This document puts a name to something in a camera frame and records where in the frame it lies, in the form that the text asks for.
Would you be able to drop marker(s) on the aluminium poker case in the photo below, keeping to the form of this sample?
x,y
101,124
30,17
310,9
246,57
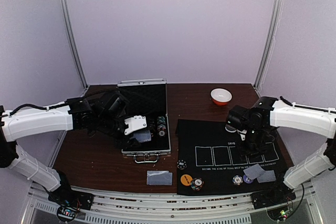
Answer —
x,y
147,120

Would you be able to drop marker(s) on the left aluminium frame post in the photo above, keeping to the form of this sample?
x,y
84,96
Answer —
x,y
72,43

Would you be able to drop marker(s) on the clear acrylic dealer button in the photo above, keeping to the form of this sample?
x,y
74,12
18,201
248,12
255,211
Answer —
x,y
230,129

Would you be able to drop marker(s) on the purple small blind button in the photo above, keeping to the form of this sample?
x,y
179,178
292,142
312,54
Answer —
x,y
247,179

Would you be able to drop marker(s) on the orange big blind button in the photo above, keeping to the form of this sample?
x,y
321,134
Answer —
x,y
186,179

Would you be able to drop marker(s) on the dealt card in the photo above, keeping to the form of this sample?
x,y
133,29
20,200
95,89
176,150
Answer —
x,y
151,177
254,171
165,179
267,176

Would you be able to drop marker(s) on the aluminium frame post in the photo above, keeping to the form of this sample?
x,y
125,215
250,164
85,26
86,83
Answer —
x,y
269,45
72,43

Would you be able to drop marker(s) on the black poker mat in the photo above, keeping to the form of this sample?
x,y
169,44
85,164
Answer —
x,y
211,154

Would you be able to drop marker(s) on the round circuit board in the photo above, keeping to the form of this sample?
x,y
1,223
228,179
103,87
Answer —
x,y
280,214
66,214

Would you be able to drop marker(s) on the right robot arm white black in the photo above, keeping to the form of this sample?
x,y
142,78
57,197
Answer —
x,y
294,121

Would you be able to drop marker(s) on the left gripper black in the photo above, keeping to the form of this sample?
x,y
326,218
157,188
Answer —
x,y
130,143

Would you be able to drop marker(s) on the orange white bowl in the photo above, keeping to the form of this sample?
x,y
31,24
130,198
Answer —
x,y
221,97

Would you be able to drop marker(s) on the left round circuit board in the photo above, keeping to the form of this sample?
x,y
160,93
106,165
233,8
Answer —
x,y
66,214

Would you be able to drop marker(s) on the right aluminium frame post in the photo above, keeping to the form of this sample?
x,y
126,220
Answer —
x,y
269,45

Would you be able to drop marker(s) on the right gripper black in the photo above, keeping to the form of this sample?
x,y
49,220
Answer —
x,y
250,146

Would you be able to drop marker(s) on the right chip stack in case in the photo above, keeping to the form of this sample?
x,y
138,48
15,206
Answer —
x,y
161,126

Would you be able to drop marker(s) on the right round circuit board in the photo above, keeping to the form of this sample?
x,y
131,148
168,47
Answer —
x,y
280,214

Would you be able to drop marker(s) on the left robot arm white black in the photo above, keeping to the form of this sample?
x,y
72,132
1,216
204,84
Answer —
x,y
106,114

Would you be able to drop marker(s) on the black 100 poker chip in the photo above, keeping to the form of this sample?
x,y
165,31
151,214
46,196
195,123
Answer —
x,y
181,164

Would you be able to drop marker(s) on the front aluminium rail base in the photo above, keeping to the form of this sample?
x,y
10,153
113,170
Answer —
x,y
119,207

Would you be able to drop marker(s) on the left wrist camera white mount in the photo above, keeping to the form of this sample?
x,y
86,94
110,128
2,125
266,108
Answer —
x,y
134,124

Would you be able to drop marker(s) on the blue playing card deck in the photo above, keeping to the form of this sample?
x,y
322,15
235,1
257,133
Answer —
x,y
142,136

